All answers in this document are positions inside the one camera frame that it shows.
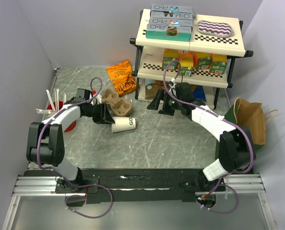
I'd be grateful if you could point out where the white plastic cup lid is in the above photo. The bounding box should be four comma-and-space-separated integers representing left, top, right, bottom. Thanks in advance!
90, 90, 102, 105

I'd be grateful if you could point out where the purple wavy pattern pouch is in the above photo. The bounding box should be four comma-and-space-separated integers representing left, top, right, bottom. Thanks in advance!
197, 20, 234, 38

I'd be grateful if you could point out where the teal front R&O box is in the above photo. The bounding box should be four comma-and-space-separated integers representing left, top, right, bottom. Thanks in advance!
146, 24, 193, 42

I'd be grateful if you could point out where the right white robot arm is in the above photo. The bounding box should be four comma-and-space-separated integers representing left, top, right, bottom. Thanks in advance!
147, 83, 255, 191

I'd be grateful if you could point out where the dark green paper bag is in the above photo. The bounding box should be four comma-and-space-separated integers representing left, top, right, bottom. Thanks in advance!
225, 105, 263, 151

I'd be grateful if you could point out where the orange kettle chips bag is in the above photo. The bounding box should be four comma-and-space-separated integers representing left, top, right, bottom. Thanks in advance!
106, 60, 137, 96

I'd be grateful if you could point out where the blue snack bag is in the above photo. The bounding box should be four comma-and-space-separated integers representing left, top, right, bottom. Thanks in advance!
191, 85, 206, 102

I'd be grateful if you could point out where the green juice carton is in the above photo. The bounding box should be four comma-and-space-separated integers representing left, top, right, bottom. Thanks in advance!
194, 52, 212, 70
209, 54, 227, 75
162, 48, 179, 70

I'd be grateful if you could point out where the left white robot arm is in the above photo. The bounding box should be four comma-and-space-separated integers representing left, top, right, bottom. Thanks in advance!
26, 102, 114, 193

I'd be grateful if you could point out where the purple cable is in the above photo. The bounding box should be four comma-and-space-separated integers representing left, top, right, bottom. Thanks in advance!
162, 59, 256, 214
36, 77, 114, 219

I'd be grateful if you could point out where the brown cardboard cup carrier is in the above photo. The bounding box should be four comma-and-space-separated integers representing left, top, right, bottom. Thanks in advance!
102, 88, 132, 117

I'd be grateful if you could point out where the brown paper bag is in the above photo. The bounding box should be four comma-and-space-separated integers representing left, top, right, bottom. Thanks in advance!
233, 97, 278, 146

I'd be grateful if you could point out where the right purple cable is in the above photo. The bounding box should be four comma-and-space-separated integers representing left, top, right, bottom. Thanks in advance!
162, 59, 256, 214

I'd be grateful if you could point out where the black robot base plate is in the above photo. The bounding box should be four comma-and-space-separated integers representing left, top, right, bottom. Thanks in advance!
23, 169, 227, 208

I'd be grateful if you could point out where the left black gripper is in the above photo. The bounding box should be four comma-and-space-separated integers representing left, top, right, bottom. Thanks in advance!
84, 102, 115, 125

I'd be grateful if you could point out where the red straw holder cup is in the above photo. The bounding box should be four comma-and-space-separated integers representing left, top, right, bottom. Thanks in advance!
43, 101, 80, 132

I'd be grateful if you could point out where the aluminium rail frame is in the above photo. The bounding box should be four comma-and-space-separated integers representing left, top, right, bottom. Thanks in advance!
2, 174, 277, 230

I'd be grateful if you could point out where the grey back R&O box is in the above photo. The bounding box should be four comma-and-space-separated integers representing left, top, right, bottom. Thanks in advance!
150, 4, 197, 21

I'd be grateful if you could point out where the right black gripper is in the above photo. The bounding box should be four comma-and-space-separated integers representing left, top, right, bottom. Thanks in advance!
147, 89, 183, 116

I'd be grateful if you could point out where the cream three-tier shelf rack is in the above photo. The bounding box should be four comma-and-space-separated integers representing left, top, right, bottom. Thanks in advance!
130, 9, 253, 109

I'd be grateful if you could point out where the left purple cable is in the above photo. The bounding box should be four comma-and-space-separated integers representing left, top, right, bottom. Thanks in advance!
36, 77, 114, 219

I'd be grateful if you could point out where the brown snack bag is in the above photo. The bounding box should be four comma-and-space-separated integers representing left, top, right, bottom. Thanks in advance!
145, 79, 164, 100

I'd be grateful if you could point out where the white paper coffee cup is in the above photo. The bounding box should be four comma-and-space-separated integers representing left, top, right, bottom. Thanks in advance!
111, 117, 136, 133

